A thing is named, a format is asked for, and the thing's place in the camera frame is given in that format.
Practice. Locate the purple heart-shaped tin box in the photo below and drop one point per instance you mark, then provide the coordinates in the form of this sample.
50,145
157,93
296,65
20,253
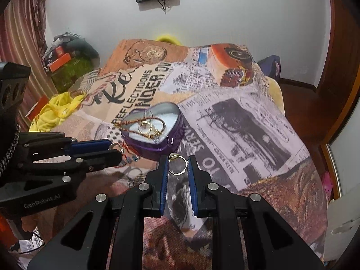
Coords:
171,137

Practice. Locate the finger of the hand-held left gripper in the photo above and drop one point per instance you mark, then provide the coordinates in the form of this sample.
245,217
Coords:
90,145
101,160

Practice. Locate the red and white box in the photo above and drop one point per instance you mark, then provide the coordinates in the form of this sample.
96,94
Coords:
39,107

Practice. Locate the yellow plastic object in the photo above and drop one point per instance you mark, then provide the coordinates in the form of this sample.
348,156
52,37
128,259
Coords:
168,38

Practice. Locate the pile of clothes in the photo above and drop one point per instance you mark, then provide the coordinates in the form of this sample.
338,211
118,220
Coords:
66,38

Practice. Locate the white plastic cabinet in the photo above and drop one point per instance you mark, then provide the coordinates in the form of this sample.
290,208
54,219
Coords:
343,227

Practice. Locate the dark blue bag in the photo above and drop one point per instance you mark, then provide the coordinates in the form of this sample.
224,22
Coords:
270,64

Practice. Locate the flat orange box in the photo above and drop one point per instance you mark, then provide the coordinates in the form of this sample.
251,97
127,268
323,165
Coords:
59,62

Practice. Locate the pink slipper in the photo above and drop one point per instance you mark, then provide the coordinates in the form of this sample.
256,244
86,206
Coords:
327,185

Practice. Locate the white printed cloth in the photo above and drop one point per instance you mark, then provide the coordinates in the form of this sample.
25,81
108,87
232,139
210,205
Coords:
28,243

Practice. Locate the printed newspaper-pattern blanket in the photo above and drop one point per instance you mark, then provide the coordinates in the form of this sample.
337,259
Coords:
239,118

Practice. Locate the small orange box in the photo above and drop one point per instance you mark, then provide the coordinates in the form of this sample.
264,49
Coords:
59,52

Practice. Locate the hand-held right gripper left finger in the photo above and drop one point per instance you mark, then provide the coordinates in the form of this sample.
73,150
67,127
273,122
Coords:
164,185

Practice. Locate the striped brown curtain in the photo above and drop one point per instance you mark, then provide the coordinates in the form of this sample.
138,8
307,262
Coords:
25,33

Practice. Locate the white heart-print wardrobe door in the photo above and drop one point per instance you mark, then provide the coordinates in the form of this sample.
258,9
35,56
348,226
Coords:
347,168

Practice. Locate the yellow cloth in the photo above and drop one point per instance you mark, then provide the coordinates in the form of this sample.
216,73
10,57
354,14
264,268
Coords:
53,112

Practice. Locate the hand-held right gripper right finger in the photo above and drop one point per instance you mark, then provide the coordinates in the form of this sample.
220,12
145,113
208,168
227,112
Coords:
192,185

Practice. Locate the brown wooden door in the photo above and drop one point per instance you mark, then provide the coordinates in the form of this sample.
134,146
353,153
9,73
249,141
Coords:
340,47

